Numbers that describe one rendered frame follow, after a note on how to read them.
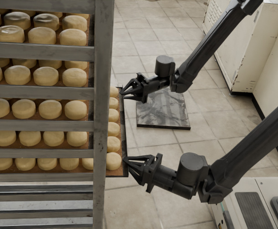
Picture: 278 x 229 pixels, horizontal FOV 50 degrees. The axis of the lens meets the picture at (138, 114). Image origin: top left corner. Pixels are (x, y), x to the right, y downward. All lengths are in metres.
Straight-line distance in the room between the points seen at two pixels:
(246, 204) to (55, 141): 1.13
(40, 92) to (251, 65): 2.11
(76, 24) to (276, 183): 1.44
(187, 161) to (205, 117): 1.71
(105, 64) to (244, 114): 2.14
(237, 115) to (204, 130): 0.36
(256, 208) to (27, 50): 1.36
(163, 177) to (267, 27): 1.82
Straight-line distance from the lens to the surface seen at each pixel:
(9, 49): 0.58
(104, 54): 0.52
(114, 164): 0.81
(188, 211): 1.83
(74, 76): 0.64
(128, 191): 1.84
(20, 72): 0.66
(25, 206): 1.65
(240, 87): 2.66
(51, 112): 0.69
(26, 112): 0.70
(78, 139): 0.75
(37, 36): 0.60
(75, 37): 0.59
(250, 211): 1.63
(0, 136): 0.79
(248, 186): 1.72
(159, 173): 0.79
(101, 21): 0.50
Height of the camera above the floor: 1.51
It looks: 41 degrees down
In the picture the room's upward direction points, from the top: 8 degrees clockwise
